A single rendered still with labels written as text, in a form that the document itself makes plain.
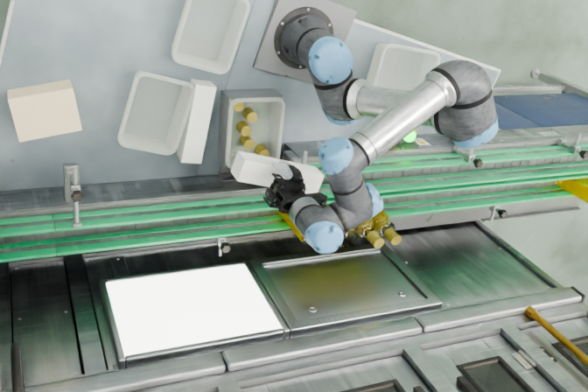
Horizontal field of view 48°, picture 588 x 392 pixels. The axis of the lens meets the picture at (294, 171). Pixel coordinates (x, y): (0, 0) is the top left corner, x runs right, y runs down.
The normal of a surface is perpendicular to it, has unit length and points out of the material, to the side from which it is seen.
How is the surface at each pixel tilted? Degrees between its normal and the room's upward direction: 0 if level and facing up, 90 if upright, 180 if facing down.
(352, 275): 90
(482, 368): 90
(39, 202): 90
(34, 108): 0
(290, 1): 3
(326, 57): 6
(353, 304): 90
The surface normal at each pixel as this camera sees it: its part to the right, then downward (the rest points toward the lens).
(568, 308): 0.11, -0.91
